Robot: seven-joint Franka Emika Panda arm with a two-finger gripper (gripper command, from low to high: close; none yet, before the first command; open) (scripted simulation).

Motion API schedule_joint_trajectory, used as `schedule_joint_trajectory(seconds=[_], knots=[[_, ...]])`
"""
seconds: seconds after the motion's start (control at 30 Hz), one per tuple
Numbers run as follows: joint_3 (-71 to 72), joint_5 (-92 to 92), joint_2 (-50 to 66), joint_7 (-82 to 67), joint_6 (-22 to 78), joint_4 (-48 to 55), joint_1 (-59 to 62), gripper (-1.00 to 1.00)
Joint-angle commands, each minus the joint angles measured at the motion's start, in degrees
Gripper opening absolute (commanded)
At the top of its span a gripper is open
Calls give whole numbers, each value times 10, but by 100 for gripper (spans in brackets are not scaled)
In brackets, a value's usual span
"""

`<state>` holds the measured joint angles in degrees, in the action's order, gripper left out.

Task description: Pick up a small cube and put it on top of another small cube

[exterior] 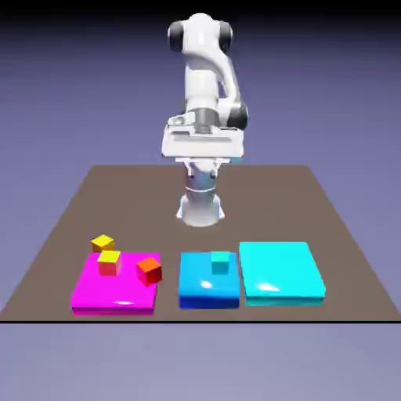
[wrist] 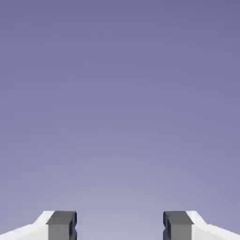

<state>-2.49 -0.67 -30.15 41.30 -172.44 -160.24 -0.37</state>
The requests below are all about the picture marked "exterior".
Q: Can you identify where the large magenta box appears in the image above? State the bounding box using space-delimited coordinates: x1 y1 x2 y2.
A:
70 251 161 316

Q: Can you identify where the large cyan box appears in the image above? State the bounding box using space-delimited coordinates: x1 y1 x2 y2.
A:
238 241 327 307

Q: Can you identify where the small teal cube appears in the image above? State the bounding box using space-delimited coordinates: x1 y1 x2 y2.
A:
211 251 231 276

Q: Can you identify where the small red cube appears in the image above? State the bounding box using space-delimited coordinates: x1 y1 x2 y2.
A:
135 256 164 287

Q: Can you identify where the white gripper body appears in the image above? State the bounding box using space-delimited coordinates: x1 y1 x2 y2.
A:
161 124 246 165

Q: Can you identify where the large blue box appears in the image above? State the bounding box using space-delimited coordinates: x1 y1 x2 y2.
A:
179 251 241 310

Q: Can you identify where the small yellow cube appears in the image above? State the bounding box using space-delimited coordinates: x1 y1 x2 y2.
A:
90 233 116 254
96 249 123 277

